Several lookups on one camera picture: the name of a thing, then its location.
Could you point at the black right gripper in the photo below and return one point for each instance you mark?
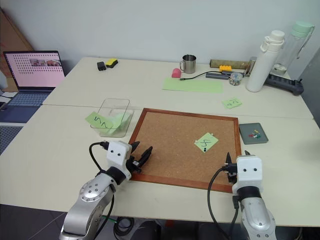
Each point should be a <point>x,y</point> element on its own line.
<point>232,172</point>

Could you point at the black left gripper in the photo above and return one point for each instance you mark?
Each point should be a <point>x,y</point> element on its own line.
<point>133,165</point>

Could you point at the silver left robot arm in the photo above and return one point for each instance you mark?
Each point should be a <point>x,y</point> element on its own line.
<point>87,200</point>

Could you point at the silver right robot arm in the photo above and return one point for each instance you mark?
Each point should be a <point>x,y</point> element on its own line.
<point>255,215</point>

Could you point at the green note with black writing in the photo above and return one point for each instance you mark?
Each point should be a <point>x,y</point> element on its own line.
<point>98,121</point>

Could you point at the small green written note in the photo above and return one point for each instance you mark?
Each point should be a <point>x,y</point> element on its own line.
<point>232,103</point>

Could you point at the grey square tray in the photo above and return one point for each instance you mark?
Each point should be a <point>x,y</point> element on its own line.
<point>246,140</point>

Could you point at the clear plastic container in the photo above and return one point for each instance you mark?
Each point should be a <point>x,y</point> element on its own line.
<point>112,107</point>

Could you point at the small clear pin jar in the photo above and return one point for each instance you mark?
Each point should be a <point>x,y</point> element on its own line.
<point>235,79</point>

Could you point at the long green paper sheet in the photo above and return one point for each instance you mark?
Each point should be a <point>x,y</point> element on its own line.
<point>192,85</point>

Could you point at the grey usb hub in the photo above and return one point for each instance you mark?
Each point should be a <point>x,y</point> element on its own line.
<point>216,75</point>

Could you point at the pink rounded object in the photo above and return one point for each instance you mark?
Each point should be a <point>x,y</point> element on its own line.
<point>176,73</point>

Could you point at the black power strip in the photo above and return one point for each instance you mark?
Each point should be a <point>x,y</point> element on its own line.
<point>285,83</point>

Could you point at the yellow toy brick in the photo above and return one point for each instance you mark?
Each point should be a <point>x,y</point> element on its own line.
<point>225,68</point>

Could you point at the white water bottle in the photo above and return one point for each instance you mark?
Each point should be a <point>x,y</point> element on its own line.
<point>262,67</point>

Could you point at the yellow and black eraser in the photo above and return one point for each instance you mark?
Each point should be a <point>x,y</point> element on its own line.
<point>111,63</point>

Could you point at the small black box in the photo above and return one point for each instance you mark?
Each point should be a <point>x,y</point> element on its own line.
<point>101,66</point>

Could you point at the small white round case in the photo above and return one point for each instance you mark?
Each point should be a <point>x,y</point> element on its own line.
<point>279,69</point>

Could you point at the steel mug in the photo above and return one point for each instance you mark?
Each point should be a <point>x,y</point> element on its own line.
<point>189,65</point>

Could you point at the dark grey cabinet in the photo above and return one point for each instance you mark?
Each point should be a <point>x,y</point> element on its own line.
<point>311,82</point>

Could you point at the clear bottle with green lid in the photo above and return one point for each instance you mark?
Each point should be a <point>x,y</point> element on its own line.
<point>296,47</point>

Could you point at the open laptop with pink screen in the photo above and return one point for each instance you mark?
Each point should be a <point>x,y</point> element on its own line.
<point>35,72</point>

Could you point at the dark perforated mat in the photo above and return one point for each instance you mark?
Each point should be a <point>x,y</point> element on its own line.
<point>8,137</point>

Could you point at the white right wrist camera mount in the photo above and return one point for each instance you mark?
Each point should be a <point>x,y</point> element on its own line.
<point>249,172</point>

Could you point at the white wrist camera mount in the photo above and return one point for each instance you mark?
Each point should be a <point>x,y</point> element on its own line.
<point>117,155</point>
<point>249,172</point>

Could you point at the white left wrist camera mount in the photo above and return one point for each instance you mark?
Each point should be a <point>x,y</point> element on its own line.
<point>117,155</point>

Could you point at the cork board with wooden frame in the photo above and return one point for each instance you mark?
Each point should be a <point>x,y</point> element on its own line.
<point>175,150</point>

